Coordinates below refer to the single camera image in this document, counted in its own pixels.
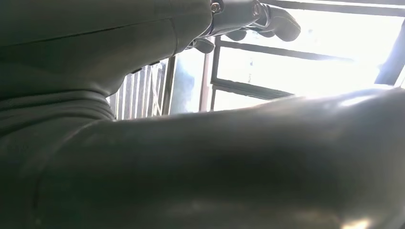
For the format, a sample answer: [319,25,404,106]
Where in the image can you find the metal railing bars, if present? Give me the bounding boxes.
[109,56,177,121]

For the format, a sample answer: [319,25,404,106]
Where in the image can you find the dark diagonal bar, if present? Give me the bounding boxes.
[374,19,405,86]

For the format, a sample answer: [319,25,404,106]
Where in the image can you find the dark window frame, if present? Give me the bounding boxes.
[210,0,405,112]

